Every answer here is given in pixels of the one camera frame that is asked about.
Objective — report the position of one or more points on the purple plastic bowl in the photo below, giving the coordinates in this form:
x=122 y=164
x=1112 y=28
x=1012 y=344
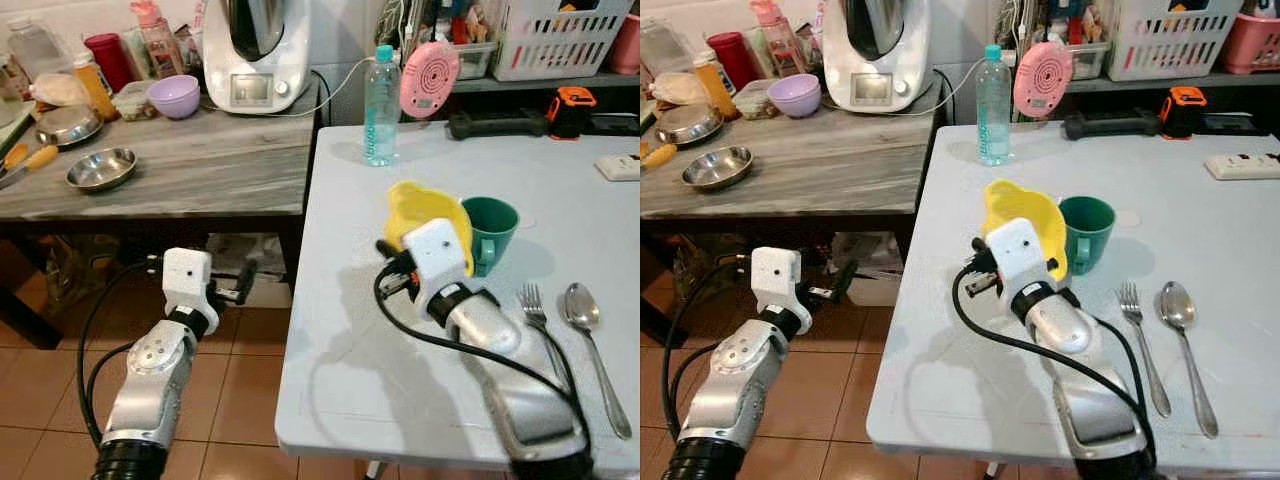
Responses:
x=174 y=97
x=794 y=95

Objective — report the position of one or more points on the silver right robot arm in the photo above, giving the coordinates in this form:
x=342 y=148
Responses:
x=510 y=390
x=1090 y=385

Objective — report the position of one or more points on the green plastic mug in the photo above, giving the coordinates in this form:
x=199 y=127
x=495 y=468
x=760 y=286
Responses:
x=1090 y=228
x=492 y=230

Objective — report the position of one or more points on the clear lidded food container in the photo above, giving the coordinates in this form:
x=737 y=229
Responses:
x=135 y=100
x=755 y=98

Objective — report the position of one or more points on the plastic bag of bread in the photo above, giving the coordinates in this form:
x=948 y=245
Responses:
x=680 y=90
x=60 y=90

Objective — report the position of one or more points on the steel bowl with steel lid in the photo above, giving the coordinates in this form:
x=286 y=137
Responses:
x=688 y=125
x=68 y=127

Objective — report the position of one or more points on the pink plastic basket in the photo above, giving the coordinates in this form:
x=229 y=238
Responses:
x=628 y=45
x=1252 y=45

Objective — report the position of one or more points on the clear water bottle teal cap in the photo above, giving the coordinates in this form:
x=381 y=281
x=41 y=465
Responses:
x=381 y=110
x=993 y=110

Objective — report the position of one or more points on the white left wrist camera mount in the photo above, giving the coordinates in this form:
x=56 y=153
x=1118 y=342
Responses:
x=187 y=280
x=775 y=280

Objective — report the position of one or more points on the orange black tape measure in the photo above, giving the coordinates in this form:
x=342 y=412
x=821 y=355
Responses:
x=570 y=110
x=1183 y=110

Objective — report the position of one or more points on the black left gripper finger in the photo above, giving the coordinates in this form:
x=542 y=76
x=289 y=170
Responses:
x=847 y=270
x=247 y=271
x=842 y=294
x=243 y=294

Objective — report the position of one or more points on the black dumbbell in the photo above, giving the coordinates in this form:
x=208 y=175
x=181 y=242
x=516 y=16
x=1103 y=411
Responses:
x=495 y=124
x=1110 y=124

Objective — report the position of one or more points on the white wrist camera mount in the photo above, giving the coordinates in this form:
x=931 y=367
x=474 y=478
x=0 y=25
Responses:
x=1022 y=255
x=440 y=255
x=187 y=280
x=775 y=280

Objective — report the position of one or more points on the orange squeeze sauce bottle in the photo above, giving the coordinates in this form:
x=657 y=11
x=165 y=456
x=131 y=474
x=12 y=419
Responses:
x=715 y=90
x=97 y=92

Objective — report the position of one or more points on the yellow plastic cup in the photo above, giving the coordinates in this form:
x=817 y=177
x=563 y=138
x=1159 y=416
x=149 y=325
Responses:
x=425 y=205
x=1020 y=203

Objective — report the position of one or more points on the maroon plastic tumbler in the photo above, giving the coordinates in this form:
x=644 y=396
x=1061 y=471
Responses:
x=730 y=60
x=108 y=62

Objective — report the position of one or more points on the white kitchen cooking machine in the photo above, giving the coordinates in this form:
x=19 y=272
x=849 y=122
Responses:
x=873 y=60
x=255 y=60

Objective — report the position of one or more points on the pink round device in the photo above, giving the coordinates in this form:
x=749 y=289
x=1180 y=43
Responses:
x=1043 y=80
x=430 y=80

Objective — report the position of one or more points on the steel spoon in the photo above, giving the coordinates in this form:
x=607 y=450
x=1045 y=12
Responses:
x=1178 y=305
x=582 y=305

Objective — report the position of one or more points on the clear water jug white lid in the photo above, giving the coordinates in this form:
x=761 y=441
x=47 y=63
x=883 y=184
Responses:
x=662 y=48
x=35 y=50

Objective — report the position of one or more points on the pink lidded drinking bottle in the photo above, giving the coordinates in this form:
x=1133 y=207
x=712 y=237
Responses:
x=778 y=45
x=158 y=45

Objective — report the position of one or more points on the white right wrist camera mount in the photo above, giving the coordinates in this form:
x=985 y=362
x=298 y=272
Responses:
x=440 y=255
x=1022 y=255

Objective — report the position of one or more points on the white plastic basket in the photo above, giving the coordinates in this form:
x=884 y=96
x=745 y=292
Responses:
x=560 y=40
x=1175 y=40

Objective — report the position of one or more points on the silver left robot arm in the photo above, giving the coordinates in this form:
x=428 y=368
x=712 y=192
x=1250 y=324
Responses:
x=150 y=385
x=730 y=385

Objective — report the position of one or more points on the shallow stainless steel bowl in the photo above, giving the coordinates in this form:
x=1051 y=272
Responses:
x=101 y=170
x=718 y=168

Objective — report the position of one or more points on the steel fork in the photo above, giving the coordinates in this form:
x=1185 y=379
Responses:
x=535 y=305
x=1133 y=303

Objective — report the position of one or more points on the clear storage box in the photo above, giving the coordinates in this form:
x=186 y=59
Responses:
x=1088 y=60
x=475 y=60

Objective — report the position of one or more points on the white power strip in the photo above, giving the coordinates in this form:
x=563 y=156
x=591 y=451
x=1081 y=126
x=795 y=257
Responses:
x=620 y=167
x=1242 y=166

